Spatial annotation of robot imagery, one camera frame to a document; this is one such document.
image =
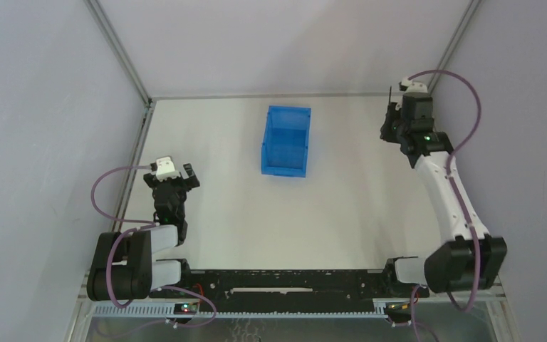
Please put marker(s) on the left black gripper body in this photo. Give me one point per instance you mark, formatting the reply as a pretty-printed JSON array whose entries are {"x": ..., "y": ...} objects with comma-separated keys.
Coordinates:
[{"x": 170, "y": 184}]

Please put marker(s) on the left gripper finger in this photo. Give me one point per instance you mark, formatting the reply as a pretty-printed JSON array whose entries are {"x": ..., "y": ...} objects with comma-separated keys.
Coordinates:
[
  {"x": 150, "y": 180},
  {"x": 190, "y": 181}
]

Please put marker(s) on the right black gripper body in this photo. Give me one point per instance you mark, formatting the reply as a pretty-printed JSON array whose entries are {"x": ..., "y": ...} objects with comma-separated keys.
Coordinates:
[{"x": 392, "y": 126}]

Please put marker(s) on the red black screwdriver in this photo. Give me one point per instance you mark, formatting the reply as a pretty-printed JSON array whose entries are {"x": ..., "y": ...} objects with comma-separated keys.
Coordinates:
[{"x": 389, "y": 97}]

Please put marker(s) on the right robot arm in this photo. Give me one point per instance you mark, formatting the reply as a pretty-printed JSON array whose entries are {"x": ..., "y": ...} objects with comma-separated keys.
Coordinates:
[{"x": 469, "y": 256}]

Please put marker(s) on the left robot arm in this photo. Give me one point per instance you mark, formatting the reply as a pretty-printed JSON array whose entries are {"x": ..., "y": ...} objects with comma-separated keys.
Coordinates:
[{"x": 124, "y": 267}]

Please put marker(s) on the blue plastic bin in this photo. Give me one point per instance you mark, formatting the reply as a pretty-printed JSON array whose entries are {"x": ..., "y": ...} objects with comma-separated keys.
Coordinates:
[{"x": 284, "y": 149}]

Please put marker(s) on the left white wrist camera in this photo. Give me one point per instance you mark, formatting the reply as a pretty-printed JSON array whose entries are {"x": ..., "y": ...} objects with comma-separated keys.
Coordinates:
[{"x": 164, "y": 168}]

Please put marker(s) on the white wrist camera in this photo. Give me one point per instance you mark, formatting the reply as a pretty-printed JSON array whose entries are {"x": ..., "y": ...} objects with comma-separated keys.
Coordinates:
[
  {"x": 410, "y": 86},
  {"x": 164, "y": 168}
]

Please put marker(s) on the back aluminium frame bar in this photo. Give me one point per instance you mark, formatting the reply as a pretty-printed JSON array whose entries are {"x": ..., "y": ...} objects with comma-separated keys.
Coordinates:
[{"x": 270, "y": 95}]

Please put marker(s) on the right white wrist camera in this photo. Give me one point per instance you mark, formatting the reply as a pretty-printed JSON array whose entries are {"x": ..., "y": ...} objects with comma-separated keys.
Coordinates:
[{"x": 410, "y": 86}]

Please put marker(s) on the right aluminium frame post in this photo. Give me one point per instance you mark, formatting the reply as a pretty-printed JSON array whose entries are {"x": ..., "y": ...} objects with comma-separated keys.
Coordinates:
[{"x": 448, "y": 52}]

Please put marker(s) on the aluminium frame post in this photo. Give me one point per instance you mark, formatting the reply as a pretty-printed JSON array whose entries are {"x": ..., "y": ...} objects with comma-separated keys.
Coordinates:
[
  {"x": 448, "y": 52},
  {"x": 141, "y": 116}
]

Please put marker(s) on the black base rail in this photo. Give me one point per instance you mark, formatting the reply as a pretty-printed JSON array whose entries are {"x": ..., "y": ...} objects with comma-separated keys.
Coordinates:
[{"x": 295, "y": 289}]

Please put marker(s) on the grey slotted cable duct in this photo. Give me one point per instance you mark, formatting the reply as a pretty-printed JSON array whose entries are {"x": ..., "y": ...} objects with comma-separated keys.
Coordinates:
[{"x": 173, "y": 310}]

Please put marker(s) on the left aluminium frame post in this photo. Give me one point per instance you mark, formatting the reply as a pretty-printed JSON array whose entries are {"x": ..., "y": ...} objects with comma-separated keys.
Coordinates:
[{"x": 141, "y": 116}]

